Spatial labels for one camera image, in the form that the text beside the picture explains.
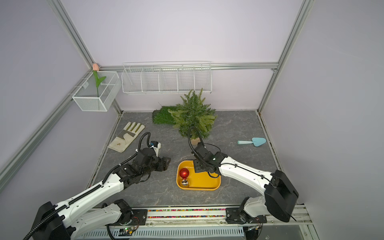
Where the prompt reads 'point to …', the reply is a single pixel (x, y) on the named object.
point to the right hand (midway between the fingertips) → (199, 163)
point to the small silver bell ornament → (184, 182)
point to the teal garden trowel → (257, 141)
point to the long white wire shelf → (166, 77)
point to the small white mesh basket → (90, 97)
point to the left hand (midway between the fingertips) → (165, 160)
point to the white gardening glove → (126, 136)
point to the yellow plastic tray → (187, 179)
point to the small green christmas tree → (193, 116)
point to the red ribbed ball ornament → (184, 173)
